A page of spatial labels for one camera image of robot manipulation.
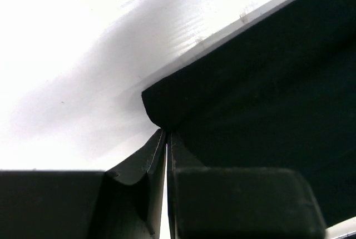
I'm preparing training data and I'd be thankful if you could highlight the black t-shirt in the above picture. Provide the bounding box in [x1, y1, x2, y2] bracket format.
[142, 0, 355, 226]

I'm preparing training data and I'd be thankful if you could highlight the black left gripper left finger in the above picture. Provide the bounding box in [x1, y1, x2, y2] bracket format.
[1, 130, 166, 238]

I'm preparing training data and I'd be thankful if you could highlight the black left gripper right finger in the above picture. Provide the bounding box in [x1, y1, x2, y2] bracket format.
[167, 133, 326, 238]

